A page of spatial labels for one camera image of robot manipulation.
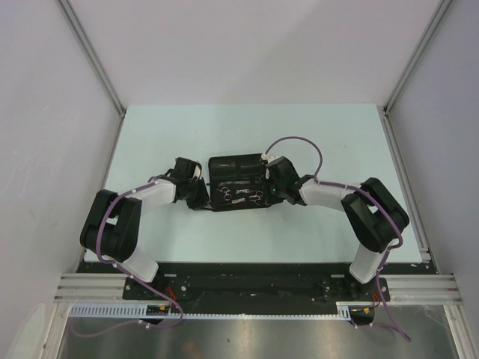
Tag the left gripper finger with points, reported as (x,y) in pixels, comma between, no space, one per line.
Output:
(198,206)
(202,191)

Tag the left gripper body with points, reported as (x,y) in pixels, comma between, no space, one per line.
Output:
(194,197)

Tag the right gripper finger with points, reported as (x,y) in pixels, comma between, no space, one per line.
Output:
(268,199)
(265,179)

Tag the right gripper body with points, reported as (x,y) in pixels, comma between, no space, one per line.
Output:
(278,188)

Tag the silver scissors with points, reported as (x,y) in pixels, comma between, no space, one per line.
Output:
(248,196)
(228,193)

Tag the black zip tool case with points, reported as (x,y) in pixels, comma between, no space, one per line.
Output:
(235,179)

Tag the long black barber comb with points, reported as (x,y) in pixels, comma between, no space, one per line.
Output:
(230,163)

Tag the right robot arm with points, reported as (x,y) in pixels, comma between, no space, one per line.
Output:
(375,216)

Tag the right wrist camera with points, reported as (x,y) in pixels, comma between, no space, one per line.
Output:
(268,158)

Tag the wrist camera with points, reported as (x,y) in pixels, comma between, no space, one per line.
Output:
(268,158)
(197,172)

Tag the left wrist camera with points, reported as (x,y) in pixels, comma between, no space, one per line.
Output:
(197,172)

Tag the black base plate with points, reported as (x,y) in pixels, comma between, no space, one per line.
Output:
(261,288)

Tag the white cable duct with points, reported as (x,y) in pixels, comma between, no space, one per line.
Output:
(336,311)

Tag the left aluminium frame post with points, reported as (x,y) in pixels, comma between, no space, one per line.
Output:
(85,44)

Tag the aluminium frame post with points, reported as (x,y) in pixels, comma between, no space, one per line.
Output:
(433,25)
(85,44)

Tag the right aluminium frame post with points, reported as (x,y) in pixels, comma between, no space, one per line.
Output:
(433,25)

